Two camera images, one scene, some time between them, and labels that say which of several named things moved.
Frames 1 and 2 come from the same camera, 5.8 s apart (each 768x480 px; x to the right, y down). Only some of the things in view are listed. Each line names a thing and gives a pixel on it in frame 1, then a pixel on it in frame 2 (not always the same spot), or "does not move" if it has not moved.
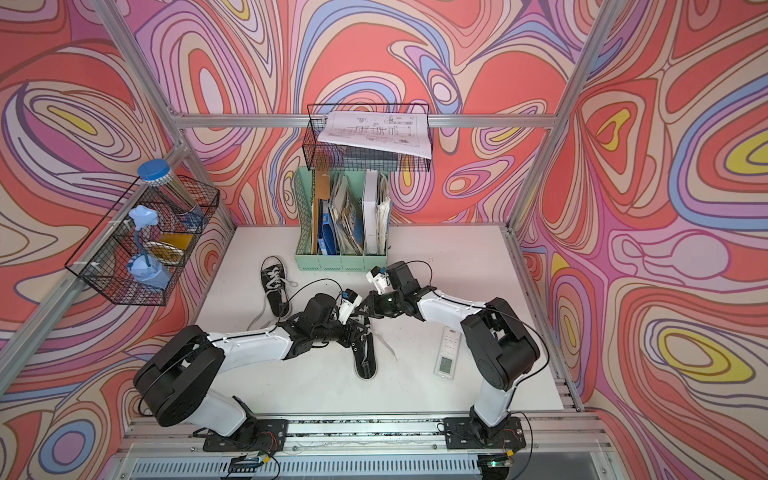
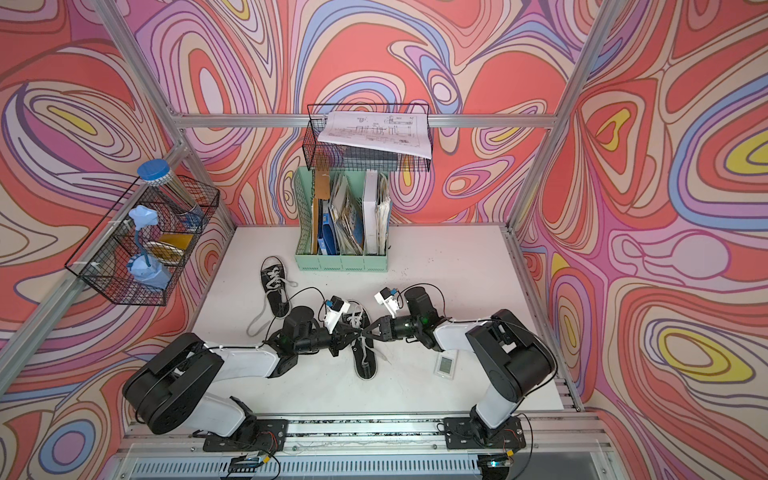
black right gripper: [374, 311] to [387, 329]
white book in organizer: [371, 213] does not move
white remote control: [447, 353] does not move
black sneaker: [365, 354] does not move
